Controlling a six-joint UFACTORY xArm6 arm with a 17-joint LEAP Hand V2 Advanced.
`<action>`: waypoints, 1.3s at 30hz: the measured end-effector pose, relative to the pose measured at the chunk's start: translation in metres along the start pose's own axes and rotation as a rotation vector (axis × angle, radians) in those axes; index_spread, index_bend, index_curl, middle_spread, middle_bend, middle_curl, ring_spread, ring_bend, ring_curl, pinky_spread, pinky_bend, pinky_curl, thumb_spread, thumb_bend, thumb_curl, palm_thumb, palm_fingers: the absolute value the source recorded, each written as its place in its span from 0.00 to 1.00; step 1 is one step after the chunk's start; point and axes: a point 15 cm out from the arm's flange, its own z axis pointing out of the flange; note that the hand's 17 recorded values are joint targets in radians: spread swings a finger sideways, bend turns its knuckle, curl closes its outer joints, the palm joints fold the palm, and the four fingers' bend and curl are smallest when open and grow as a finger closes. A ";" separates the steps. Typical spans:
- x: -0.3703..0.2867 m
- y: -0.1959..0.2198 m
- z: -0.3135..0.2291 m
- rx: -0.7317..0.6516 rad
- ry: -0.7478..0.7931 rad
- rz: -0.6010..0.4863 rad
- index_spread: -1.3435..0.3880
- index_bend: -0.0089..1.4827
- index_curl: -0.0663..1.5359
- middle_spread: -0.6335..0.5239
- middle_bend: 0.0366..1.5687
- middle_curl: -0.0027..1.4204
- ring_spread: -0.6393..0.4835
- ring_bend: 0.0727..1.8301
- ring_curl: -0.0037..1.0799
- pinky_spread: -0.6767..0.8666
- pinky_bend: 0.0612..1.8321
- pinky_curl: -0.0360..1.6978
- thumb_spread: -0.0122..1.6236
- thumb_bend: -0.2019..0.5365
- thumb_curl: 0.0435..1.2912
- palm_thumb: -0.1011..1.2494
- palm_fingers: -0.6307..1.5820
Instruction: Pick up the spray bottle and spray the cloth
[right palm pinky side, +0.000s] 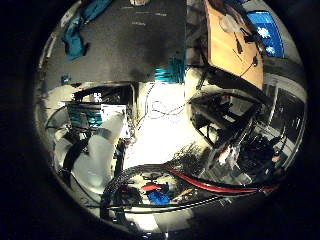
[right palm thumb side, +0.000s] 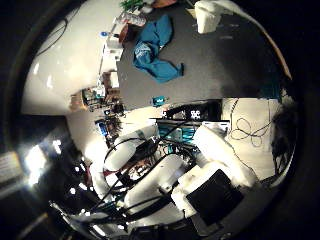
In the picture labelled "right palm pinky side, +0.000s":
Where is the teal aluminium rack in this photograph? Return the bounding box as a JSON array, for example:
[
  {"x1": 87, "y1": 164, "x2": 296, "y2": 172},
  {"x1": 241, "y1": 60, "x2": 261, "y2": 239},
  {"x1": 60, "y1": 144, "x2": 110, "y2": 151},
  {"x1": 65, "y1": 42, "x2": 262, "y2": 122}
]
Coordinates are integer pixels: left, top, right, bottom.
[{"x1": 65, "y1": 102, "x2": 103, "y2": 130}]

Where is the teal cloth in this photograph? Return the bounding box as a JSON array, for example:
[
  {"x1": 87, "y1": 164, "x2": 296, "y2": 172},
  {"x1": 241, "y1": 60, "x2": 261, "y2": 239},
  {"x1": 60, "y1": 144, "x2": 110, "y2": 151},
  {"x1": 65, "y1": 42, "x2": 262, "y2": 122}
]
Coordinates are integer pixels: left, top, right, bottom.
[{"x1": 61, "y1": 0, "x2": 113, "y2": 62}]

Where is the wooden side table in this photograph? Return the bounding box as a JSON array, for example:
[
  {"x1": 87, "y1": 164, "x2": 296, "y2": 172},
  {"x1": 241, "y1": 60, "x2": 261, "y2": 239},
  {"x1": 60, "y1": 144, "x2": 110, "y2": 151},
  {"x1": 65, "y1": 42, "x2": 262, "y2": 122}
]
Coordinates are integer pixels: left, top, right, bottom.
[{"x1": 203, "y1": 0, "x2": 265, "y2": 90}]

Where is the black braided cable sleeve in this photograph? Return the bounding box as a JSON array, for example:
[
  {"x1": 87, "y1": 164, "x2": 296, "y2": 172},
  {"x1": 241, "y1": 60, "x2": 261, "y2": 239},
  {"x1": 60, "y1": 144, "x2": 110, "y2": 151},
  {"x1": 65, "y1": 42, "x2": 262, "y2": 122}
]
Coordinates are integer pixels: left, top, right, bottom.
[{"x1": 99, "y1": 162, "x2": 188, "y2": 219}]

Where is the black metal cart frame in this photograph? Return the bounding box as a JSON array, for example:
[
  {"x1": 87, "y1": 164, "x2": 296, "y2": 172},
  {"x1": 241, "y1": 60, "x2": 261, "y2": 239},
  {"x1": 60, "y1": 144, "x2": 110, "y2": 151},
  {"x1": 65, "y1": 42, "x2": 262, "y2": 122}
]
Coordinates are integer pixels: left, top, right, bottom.
[{"x1": 188, "y1": 91, "x2": 269, "y2": 149}]

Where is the blue plastic item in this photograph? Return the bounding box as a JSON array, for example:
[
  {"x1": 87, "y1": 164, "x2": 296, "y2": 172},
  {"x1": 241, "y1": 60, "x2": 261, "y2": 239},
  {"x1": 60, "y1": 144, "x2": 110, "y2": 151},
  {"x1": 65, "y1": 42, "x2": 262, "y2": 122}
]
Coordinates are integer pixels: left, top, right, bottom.
[{"x1": 146, "y1": 190, "x2": 172, "y2": 206}]

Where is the red cable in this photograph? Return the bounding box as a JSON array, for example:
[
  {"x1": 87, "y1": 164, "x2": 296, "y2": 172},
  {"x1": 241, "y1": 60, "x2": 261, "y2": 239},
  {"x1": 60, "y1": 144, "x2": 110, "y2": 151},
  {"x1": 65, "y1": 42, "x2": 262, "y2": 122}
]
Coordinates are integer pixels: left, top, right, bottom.
[{"x1": 165, "y1": 165, "x2": 279, "y2": 195}]

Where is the thin white floor cable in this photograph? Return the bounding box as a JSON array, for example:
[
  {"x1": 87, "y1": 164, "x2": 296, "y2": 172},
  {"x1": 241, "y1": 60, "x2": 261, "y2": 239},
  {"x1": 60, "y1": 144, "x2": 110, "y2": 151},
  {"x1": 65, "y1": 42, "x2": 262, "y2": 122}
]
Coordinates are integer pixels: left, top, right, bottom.
[{"x1": 142, "y1": 82, "x2": 188, "y2": 122}]

